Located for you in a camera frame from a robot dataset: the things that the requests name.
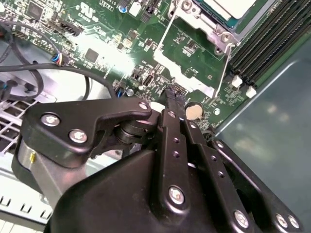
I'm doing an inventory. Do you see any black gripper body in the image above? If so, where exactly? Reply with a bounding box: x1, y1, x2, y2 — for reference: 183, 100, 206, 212
45, 148, 256, 233

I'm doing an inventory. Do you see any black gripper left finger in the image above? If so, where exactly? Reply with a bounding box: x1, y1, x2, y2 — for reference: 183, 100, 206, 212
20, 88, 192, 219

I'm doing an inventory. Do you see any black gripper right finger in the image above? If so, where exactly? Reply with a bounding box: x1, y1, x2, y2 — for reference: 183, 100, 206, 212
173, 89, 306, 233

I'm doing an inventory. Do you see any metal socket cover frame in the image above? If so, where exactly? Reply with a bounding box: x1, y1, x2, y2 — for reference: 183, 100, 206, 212
153, 11, 234, 98

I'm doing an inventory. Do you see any silver square CPU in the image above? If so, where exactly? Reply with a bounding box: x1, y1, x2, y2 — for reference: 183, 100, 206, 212
199, 0, 259, 28

